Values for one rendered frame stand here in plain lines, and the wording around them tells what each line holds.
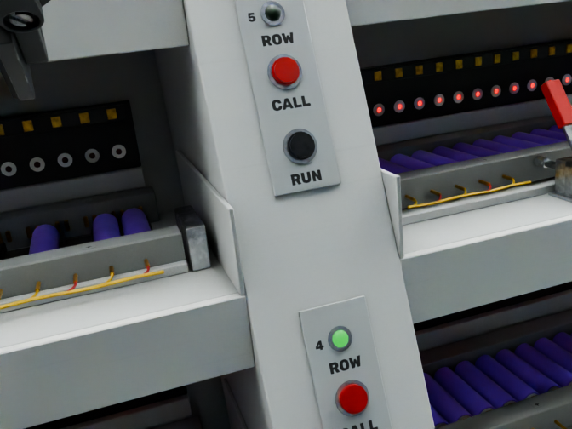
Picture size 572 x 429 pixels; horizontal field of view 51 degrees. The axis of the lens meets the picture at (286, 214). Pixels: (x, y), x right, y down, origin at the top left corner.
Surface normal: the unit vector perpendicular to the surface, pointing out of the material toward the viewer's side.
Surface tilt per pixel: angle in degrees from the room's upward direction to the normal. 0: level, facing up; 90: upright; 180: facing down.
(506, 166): 110
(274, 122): 90
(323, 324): 90
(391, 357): 90
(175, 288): 19
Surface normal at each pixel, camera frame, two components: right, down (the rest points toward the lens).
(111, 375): 0.31, 0.26
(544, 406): -0.11, -0.95
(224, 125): 0.26, -0.07
